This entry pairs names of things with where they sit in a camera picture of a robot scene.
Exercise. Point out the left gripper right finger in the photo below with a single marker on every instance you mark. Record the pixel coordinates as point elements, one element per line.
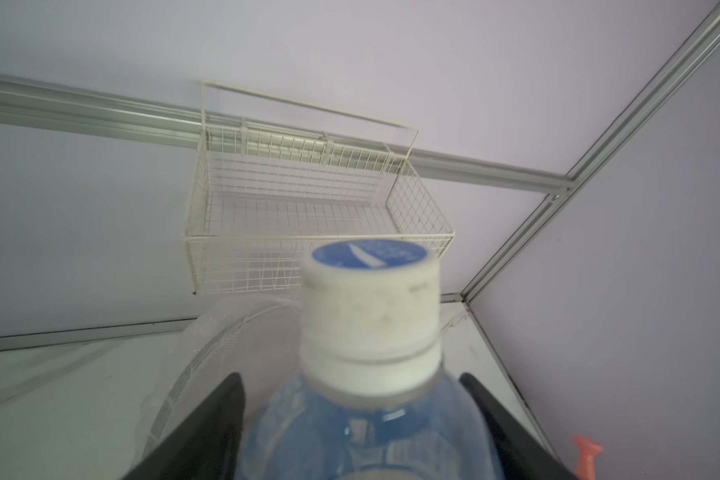
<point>520,454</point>

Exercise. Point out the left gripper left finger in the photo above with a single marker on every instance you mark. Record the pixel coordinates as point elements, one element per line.
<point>206,444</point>

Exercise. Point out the water bottle blue white cap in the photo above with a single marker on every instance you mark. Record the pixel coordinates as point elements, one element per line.
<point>372,398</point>

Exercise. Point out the grey mesh waste bin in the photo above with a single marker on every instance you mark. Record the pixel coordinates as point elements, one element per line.
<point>228,354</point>

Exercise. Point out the clear plastic bin liner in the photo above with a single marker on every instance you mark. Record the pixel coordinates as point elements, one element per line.
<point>216,360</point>

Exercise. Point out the pink plastic watering can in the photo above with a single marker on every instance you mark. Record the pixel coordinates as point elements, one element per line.
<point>588,450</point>

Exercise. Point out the white wire wall basket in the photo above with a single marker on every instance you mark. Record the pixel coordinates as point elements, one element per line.
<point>275,177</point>

